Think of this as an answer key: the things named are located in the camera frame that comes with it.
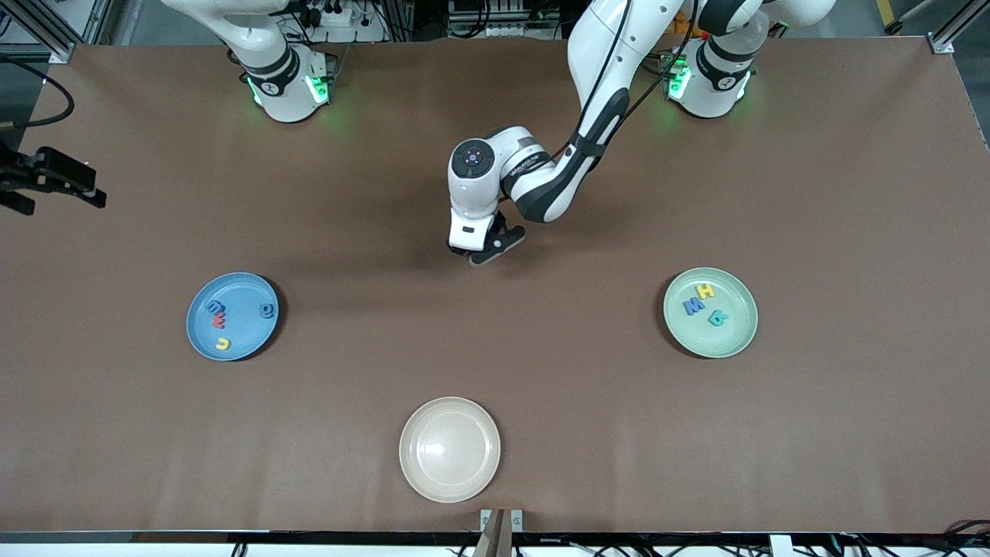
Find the yellow foam letter H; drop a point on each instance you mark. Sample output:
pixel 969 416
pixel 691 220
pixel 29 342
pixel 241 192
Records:
pixel 705 292

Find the beige plate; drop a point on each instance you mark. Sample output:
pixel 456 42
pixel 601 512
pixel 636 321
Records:
pixel 448 449

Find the red foam small w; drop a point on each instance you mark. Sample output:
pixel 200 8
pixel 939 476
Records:
pixel 220 322

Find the blue foam capital W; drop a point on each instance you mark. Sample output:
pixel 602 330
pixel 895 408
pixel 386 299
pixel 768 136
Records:
pixel 693 307

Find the orange packets pile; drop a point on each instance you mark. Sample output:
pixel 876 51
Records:
pixel 684 27

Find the blue foam small m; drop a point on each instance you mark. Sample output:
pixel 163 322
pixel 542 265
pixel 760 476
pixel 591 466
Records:
pixel 214 307

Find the black table edge rail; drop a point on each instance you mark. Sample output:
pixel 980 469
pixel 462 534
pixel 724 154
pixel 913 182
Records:
pixel 232 535

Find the brown mounting stick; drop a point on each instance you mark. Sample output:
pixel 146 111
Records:
pixel 492 541

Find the white power strip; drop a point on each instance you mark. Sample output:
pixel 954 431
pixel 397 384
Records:
pixel 340 15

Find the aluminium frame profile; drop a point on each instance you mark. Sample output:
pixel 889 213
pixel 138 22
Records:
pixel 58 52
pixel 940 45

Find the green plate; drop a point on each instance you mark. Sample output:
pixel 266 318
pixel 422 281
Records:
pixel 711 344

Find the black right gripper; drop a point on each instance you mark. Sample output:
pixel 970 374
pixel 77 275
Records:
pixel 22 174

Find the blue foam small a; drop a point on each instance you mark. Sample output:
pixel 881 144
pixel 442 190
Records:
pixel 262 310

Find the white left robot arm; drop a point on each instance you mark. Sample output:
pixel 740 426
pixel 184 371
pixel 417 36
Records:
pixel 472 197

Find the metal table edge bracket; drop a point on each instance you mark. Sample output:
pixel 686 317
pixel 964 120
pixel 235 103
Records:
pixel 517 520

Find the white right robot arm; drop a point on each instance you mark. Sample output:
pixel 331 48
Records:
pixel 282 100

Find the blue plate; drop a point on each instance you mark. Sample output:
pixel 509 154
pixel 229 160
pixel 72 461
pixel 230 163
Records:
pixel 247 333

